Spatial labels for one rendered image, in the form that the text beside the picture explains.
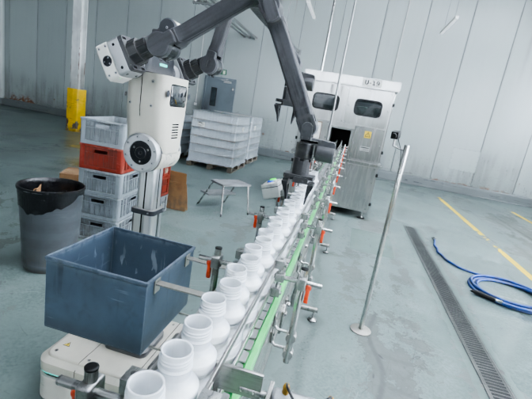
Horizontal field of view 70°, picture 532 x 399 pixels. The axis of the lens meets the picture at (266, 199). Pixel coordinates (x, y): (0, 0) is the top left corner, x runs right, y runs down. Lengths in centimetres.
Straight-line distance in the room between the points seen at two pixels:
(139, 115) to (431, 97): 1052
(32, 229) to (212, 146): 536
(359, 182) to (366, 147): 54
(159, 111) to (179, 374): 120
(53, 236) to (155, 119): 176
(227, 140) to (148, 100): 637
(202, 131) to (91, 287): 703
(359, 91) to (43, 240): 454
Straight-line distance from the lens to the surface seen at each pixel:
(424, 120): 1162
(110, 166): 359
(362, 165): 599
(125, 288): 110
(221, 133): 791
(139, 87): 157
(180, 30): 136
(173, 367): 46
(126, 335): 116
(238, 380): 58
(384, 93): 597
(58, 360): 198
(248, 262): 71
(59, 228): 310
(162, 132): 156
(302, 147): 123
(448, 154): 1179
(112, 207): 364
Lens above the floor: 144
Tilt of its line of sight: 14 degrees down
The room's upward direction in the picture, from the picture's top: 10 degrees clockwise
